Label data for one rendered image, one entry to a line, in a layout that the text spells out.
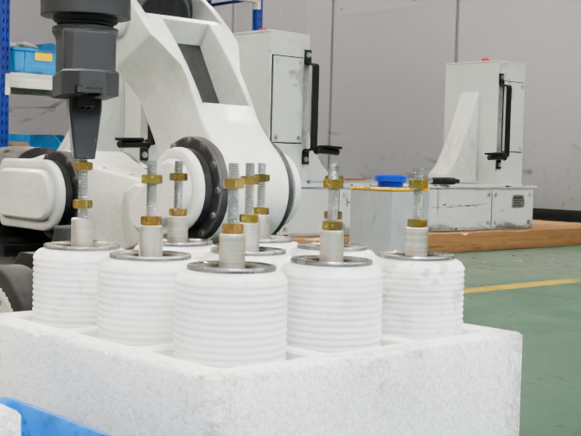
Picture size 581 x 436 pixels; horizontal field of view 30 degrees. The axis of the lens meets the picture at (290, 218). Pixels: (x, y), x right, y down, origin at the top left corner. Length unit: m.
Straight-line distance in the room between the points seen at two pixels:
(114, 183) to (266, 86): 2.19
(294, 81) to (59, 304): 2.83
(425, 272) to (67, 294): 0.34
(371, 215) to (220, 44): 0.41
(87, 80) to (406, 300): 0.37
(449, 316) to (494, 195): 3.56
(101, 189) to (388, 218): 0.54
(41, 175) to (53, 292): 0.66
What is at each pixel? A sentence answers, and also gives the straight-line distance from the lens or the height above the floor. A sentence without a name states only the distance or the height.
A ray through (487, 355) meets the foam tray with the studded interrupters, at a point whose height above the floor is 0.16.
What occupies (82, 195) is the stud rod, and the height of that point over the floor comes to 0.30.
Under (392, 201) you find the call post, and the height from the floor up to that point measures 0.30.
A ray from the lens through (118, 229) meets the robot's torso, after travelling 1.62.
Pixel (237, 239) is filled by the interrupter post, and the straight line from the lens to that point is 0.90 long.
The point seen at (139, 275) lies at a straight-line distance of 0.96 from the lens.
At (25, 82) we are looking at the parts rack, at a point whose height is 0.74.
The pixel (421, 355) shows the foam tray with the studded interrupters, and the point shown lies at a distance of 0.97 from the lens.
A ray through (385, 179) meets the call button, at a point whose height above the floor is 0.32.
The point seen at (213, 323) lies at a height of 0.21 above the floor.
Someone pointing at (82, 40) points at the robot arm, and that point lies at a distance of 1.06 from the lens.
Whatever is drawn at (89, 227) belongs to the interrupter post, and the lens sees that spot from 1.09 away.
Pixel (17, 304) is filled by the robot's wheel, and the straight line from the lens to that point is 1.38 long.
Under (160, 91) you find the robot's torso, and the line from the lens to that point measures 1.53.
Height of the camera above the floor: 0.34
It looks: 3 degrees down
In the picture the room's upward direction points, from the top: 1 degrees clockwise
